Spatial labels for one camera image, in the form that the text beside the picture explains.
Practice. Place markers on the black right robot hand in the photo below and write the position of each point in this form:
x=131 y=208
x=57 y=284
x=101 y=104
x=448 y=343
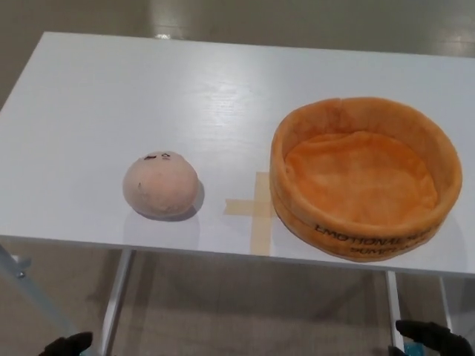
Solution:
x=445 y=339

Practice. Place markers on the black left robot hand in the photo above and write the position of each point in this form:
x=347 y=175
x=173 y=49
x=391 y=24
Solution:
x=68 y=343

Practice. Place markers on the pink round plush toy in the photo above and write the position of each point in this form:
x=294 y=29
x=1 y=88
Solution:
x=161 y=185

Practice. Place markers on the orange plush round plate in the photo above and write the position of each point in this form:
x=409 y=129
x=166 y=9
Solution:
x=363 y=185

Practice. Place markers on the teal patterned patch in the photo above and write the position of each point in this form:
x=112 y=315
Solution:
x=412 y=349

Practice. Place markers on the white table leg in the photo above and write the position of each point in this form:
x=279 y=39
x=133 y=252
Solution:
x=447 y=300
x=115 y=296
x=393 y=300

